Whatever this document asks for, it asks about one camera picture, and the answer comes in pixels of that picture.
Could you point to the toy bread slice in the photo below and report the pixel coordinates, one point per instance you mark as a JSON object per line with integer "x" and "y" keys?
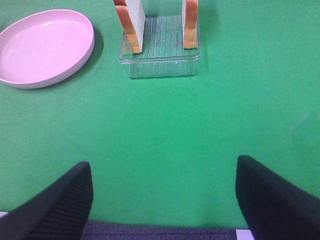
{"x": 189, "y": 14}
{"x": 132, "y": 18}

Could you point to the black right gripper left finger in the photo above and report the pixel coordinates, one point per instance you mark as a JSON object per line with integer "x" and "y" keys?
{"x": 59, "y": 212}

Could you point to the green tablecloth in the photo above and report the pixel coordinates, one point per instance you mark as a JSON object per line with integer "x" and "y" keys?
{"x": 163, "y": 151}

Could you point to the clear bread container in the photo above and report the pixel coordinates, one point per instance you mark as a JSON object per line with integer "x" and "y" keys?
{"x": 162, "y": 54}

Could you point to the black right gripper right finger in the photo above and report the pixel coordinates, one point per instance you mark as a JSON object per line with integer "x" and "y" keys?
{"x": 273, "y": 207}

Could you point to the toy bread slice upright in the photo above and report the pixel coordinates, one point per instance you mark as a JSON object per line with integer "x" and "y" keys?
{"x": 189, "y": 14}

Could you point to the pink round plate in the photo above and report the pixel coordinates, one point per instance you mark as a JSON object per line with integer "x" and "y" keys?
{"x": 45, "y": 48}

